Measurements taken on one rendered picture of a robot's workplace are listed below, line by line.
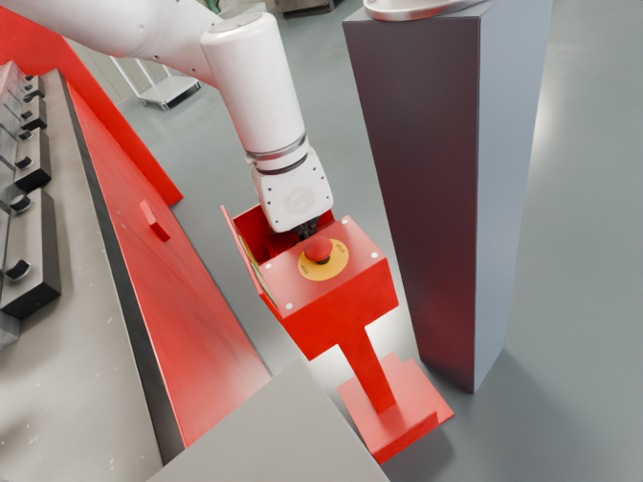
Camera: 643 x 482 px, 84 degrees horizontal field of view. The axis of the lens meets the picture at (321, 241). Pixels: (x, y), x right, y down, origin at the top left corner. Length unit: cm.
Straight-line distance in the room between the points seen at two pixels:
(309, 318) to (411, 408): 64
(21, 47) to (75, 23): 176
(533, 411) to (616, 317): 39
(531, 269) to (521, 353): 32
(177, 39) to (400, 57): 26
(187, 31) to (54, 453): 44
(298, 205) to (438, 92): 23
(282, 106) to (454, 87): 19
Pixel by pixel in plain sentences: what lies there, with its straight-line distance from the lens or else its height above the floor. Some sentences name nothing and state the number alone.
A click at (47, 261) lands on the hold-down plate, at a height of 90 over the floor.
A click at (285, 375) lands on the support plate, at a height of 100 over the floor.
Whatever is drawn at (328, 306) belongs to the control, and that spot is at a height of 75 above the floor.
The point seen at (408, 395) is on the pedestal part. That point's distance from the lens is 108.
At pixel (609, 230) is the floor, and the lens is 160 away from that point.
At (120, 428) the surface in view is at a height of 87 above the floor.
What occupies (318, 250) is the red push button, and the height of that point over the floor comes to 81.
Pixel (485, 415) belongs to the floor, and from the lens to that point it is 119.
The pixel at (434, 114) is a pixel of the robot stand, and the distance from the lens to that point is 49.
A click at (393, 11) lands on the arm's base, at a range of 46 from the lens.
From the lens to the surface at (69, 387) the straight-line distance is 45.
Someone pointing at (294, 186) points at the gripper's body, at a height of 86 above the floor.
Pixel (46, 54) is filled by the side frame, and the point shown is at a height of 93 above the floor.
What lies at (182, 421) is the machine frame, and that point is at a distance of 41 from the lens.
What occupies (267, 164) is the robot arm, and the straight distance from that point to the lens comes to 46.
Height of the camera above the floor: 114
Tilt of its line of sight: 44 degrees down
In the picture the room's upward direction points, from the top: 24 degrees counter-clockwise
